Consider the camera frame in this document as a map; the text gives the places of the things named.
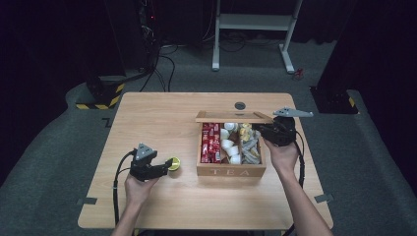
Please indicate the row of red packets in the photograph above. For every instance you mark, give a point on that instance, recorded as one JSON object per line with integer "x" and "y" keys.
{"x": 210, "y": 142}

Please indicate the person's right hand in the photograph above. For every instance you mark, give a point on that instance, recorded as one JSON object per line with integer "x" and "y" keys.
{"x": 282, "y": 155}

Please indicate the black base with yellow mark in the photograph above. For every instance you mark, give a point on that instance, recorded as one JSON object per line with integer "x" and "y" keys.
{"x": 332, "y": 100}

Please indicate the pile of yellow capsules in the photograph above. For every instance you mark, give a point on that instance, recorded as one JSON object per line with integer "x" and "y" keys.
{"x": 244, "y": 132}

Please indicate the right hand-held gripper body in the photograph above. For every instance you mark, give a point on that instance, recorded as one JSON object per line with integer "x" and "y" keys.
{"x": 282, "y": 129}

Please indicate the grey tape piece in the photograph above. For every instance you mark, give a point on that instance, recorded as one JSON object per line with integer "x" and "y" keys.
{"x": 324, "y": 198}
{"x": 87, "y": 201}

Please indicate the wooden tea box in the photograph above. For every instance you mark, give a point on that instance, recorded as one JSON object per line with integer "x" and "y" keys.
{"x": 229, "y": 170}

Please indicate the dark equipment rack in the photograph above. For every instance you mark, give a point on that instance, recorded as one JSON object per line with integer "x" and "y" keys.
{"x": 148, "y": 32}

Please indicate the white metal stand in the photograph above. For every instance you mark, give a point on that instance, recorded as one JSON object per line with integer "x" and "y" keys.
{"x": 252, "y": 23}

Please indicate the pile of grey packets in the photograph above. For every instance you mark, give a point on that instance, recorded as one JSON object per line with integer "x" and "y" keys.
{"x": 250, "y": 151}

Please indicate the white creamer cup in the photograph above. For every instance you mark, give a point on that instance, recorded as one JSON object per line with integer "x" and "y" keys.
{"x": 224, "y": 133}
{"x": 226, "y": 143}
{"x": 233, "y": 150}
{"x": 235, "y": 159}
{"x": 229, "y": 126}

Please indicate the person's left hand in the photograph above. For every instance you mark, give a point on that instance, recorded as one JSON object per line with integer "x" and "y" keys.
{"x": 139, "y": 190}

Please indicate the black yellow striped base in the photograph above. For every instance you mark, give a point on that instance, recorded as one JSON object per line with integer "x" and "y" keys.
{"x": 105, "y": 98}

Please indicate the grey table grommet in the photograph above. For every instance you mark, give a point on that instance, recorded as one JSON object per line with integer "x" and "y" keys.
{"x": 240, "y": 106}

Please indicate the small red object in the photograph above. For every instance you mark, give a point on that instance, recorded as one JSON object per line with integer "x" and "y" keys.
{"x": 298, "y": 74}

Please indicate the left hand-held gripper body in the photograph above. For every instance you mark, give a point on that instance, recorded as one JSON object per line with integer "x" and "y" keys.
{"x": 142, "y": 164}

